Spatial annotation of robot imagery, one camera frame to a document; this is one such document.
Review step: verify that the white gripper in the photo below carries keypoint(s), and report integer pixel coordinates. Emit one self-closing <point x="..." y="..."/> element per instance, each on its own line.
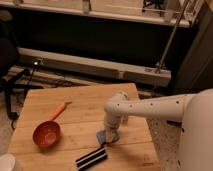
<point x="112" y="123"/>

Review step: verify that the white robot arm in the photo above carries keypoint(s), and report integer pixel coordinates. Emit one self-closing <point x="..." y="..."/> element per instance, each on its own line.
<point x="194" y="111"/>

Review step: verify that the small white table object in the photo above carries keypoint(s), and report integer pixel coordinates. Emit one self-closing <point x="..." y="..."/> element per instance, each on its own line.
<point x="124" y="120"/>

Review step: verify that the black white striped block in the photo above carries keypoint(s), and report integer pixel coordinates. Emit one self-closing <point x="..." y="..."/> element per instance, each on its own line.
<point x="91" y="159"/>

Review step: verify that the orange measuring scoop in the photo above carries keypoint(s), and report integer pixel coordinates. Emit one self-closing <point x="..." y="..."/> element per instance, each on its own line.
<point x="48" y="133"/>

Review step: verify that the metal pole stand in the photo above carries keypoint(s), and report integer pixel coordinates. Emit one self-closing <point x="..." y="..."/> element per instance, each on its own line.
<point x="159" y="64"/>

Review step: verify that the white bowl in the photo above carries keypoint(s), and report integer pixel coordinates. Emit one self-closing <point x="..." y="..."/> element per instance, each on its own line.
<point x="7" y="162"/>

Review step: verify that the black office chair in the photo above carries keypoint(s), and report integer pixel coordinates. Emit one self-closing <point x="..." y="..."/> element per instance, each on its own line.
<point x="9" y="57"/>

